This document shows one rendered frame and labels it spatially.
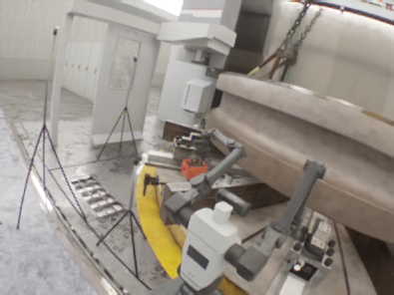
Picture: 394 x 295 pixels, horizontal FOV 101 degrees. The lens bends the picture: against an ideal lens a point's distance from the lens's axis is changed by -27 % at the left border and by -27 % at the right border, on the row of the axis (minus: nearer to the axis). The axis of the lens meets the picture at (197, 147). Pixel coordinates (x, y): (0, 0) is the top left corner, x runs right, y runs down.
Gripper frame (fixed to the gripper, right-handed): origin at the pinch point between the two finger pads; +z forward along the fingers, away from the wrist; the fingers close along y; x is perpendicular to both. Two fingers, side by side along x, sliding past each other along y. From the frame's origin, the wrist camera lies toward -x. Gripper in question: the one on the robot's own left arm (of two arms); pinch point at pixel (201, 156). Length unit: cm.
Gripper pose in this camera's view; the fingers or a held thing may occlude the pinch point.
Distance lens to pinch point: 182.4
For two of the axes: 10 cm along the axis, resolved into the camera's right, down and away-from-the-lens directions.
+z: -2.3, 9.2, 3.1
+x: 8.4, 0.3, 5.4
